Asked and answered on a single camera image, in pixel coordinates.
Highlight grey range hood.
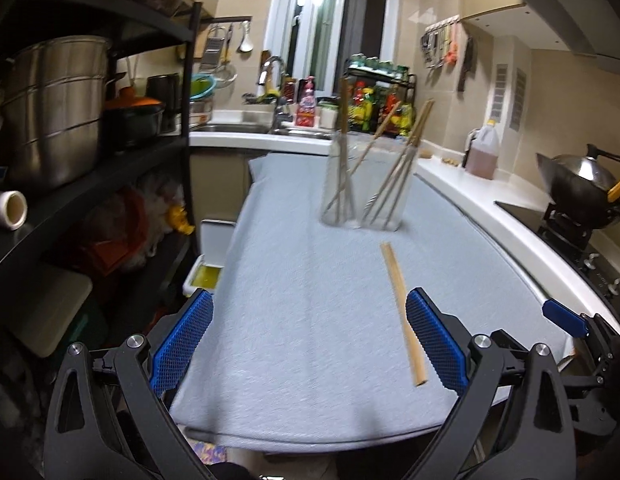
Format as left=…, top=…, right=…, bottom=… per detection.
left=492, top=0, right=620, bottom=78

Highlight metal mesh strainer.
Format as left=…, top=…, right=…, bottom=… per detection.
left=210, top=62, right=238, bottom=87

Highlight pile of plastic bags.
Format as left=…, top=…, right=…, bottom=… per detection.
left=55, top=170, right=191, bottom=281

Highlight black wire spice rack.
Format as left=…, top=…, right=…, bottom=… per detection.
left=342, top=57, right=418, bottom=138

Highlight white framed window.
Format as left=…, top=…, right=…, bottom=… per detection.
left=265, top=0, right=405, bottom=96

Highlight cooking oil jug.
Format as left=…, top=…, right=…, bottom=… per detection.
left=465, top=120, right=501, bottom=180

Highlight row of green-lid spice jars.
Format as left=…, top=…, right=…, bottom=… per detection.
left=350, top=55, right=411, bottom=74

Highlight red dish soap pump bottle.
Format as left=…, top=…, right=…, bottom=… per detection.
left=295, top=76, right=318, bottom=128

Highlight chrome kitchen faucet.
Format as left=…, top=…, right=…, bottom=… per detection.
left=257, top=56, right=293, bottom=131

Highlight black metal shelf rack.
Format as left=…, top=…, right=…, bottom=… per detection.
left=0, top=0, right=205, bottom=461

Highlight white lidded waste bin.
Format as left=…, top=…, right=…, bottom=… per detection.
left=182, top=219, right=238, bottom=297

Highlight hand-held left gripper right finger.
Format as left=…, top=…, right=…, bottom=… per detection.
left=406, top=287, right=578, bottom=480

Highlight black pot with orange lid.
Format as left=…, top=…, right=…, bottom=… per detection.
left=104, top=87, right=167, bottom=148

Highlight row of sauce bottles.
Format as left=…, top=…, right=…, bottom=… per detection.
left=347, top=80, right=415, bottom=136

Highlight hanging metal kitchen tools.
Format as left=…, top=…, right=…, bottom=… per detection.
left=422, top=30, right=448, bottom=68

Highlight black hanging rail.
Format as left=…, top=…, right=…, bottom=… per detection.
left=197, top=16, right=253, bottom=29

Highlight hanging dark cleaver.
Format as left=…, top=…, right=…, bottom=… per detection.
left=457, top=35, right=476, bottom=93

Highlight orange-handled spatula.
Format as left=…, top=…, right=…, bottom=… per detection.
left=607, top=170, right=620, bottom=221

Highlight metal grater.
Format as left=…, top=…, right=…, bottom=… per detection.
left=200, top=27, right=225, bottom=68

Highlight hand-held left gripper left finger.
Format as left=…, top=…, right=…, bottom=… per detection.
left=42, top=289, right=215, bottom=480

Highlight black glass cooktop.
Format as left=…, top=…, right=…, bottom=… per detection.
left=494, top=200, right=620, bottom=311

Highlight colourful patterned floor mat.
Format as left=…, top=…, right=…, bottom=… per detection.
left=187, top=439, right=231, bottom=480

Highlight white plastic wrap roll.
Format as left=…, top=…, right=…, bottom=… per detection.
left=0, top=190, right=28, bottom=231

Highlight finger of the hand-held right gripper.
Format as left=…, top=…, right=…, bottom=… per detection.
left=557, top=360, right=620, bottom=437
left=542, top=299, right=620, bottom=361

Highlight white plastic board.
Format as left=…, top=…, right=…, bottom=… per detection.
left=10, top=265, right=93, bottom=358

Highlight stainless steel double sink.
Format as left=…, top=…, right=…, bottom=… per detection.
left=192, top=122, right=335, bottom=140

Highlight tan wooden chopstick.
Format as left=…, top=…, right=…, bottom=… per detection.
left=380, top=241, right=429, bottom=388

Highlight clear plastic utensil holder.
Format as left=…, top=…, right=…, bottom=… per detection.
left=321, top=130, right=419, bottom=232

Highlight black wok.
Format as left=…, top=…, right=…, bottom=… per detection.
left=536, top=144, right=620, bottom=231

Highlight grey wall vent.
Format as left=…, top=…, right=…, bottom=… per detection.
left=492, top=63, right=509, bottom=126
left=510, top=67, right=528, bottom=131

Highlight grey table cloth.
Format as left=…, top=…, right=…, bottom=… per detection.
left=169, top=152, right=550, bottom=453

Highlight blue plastic basin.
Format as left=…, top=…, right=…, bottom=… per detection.
left=190, top=74, right=217, bottom=102

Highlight black cylindrical container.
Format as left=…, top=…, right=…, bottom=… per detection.
left=146, top=74, right=183, bottom=135

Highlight bunch of wooden chopsticks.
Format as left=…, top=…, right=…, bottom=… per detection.
left=324, top=77, right=435, bottom=228

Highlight large steel stockpot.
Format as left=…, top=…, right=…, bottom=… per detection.
left=0, top=35, right=116, bottom=191

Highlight yellow crumpled bag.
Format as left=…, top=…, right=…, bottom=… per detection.
left=167, top=204, right=195, bottom=236

